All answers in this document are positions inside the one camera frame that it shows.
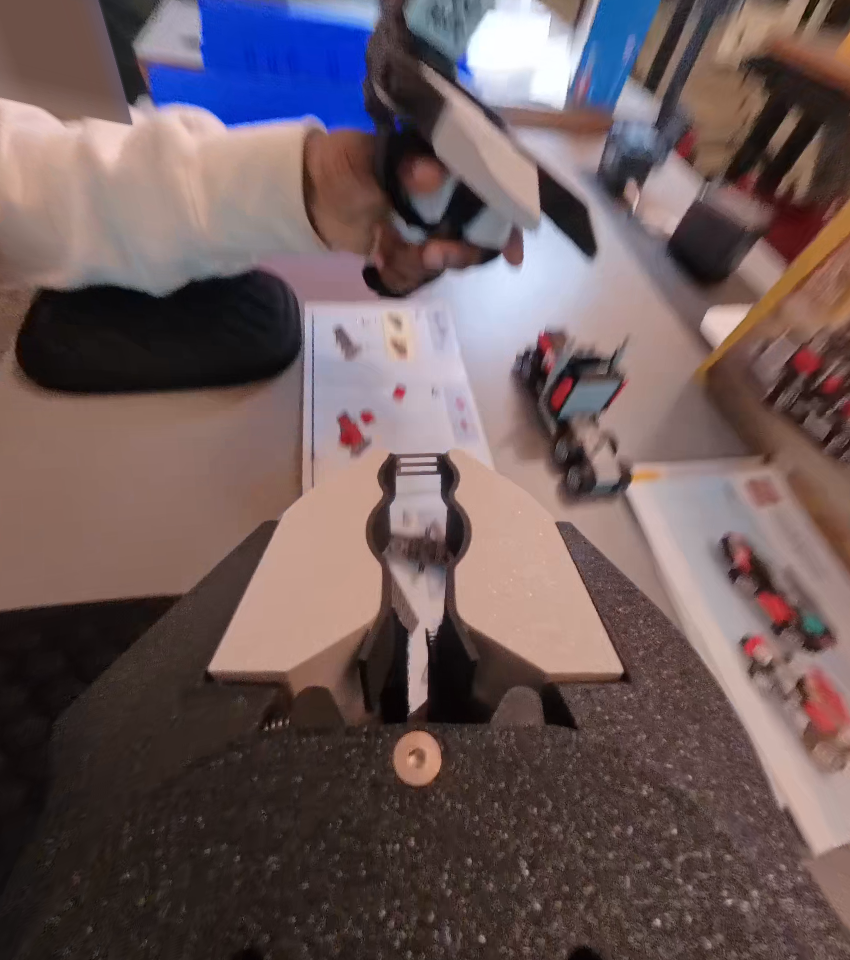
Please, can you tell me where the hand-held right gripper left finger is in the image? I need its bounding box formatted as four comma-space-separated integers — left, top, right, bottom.
207, 450, 397, 714

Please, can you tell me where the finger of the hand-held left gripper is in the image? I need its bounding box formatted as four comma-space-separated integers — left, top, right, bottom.
417, 63, 598, 259

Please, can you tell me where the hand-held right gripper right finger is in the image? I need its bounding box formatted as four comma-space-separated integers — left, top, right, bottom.
440, 448, 628, 714

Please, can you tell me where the blue plastic bin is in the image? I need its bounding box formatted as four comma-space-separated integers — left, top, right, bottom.
132, 0, 411, 132

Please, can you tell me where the small black lego assembly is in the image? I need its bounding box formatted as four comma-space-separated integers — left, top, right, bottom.
387, 452, 450, 575

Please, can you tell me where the person's left forearm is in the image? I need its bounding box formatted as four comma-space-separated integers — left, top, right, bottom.
0, 84, 328, 297

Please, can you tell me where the blue lego box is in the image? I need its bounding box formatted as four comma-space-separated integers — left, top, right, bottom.
567, 0, 658, 114

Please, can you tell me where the lego instruction booklet car cover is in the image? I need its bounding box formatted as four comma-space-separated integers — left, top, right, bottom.
623, 457, 850, 856

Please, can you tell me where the black red lego truck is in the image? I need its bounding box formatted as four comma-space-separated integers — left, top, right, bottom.
511, 328, 636, 502

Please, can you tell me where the open lego instruction booklet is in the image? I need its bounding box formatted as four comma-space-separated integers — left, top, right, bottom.
301, 300, 497, 496

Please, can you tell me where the lego set cardboard box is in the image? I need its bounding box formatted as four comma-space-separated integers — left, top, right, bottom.
695, 146, 850, 654

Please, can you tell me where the person's left hand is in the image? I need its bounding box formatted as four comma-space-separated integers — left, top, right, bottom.
305, 129, 527, 297

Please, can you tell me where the black device teal front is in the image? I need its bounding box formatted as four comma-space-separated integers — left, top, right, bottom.
597, 120, 669, 200

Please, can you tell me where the dark cube device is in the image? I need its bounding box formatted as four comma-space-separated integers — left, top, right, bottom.
668, 198, 771, 286

